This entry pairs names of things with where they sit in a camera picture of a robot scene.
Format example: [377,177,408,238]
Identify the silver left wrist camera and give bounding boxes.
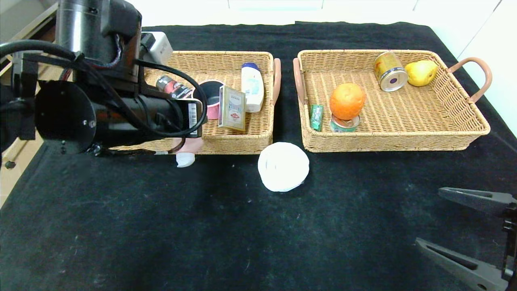
[139,32,174,65]

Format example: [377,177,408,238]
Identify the black tablecloth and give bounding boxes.
[0,21,517,291]

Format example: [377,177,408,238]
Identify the green chewing gum pack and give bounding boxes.
[309,104,324,131]

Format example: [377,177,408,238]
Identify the pink bottle white cap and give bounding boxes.
[172,137,204,168]

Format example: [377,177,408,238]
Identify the wooden rack on wheels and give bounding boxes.
[0,137,41,170]

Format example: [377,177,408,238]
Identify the gold drink can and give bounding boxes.
[373,51,408,93]

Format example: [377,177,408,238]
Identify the white plastic bowl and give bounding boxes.
[257,142,310,192]

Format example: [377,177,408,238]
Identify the wicker basket brown handles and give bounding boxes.
[107,51,282,155]
[292,49,493,153]

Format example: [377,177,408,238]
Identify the pink saucepan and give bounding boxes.
[198,81,225,120]

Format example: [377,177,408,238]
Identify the braided left arm cable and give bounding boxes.
[61,34,124,81]

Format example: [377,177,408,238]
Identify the grey shelf unit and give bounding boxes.
[0,0,59,45]

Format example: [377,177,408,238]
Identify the white bottle blue cap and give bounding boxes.
[241,63,265,113]

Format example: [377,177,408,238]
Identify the orange fruit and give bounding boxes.
[329,82,366,120]

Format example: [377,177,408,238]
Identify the black red tube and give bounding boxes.
[156,76,194,99]

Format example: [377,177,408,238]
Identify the small pull-tab tin can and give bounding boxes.
[330,114,361,133]

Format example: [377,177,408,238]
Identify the yellow pear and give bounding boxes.
[405,60,438,87]

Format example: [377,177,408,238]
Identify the cream rectangular box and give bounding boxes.
[218,85,247,133]

